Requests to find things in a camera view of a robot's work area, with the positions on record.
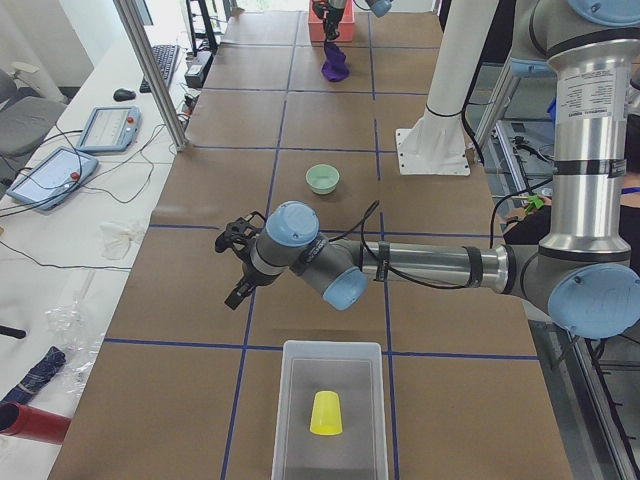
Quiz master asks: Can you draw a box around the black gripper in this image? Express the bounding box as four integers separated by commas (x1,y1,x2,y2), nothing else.
322,0,348,42
224,262,275,308

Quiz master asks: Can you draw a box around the purple cloth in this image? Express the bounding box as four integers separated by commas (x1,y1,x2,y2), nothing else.
321,41,350,83

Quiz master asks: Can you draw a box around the mint green bowl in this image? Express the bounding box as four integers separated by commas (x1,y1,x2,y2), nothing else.
305,164,340,195

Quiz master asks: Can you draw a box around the yellow plastic cup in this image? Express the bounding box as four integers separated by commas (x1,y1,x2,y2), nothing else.
309,390,343,436

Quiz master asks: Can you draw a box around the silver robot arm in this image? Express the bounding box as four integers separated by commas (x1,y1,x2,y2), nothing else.
312,0,392,42
214,1,639,339

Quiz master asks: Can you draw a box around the black computer box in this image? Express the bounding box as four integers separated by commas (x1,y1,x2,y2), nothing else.
184,51,214,89

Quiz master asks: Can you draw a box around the translucent plastic storage box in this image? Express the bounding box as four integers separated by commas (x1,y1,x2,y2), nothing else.
271,340,389,479

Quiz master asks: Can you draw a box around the pink plastic bin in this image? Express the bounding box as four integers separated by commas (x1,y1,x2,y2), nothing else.
307,9,355,43

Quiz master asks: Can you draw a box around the white crumpled cloth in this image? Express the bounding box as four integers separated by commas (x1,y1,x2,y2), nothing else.
99,221,146,260

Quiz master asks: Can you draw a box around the black keyboard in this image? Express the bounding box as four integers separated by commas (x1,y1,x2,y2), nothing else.
152,44,180,88

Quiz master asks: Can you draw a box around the folded dark blue umbrella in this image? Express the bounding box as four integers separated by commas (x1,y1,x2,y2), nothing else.
1,346,66,405

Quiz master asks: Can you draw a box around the far blue teach pendant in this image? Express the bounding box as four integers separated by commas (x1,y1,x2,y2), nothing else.
76,106,141,154

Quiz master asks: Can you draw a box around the blue teach pendant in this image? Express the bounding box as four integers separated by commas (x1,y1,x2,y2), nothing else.
6,147,98,211
76,106,141,154

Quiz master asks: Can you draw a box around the near blue teach pendant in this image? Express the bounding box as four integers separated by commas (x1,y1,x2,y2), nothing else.
6,147,98,211

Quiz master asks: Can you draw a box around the black computer mouse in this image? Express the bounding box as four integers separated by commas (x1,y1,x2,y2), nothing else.
113,88,136,102

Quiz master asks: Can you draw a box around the red cylinder bottle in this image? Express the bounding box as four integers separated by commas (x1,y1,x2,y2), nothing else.
1,402,71,445

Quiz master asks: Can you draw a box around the seated person black shirt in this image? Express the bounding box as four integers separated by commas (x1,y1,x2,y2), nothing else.
502,69,640,249

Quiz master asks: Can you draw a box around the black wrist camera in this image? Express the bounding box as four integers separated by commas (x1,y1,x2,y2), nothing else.
214,211,266,259

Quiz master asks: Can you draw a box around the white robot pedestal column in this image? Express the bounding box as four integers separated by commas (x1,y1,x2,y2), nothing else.
396,0,499,176

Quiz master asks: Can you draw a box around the aluminium frame post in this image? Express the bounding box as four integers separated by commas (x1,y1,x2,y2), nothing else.
113,0,188,152

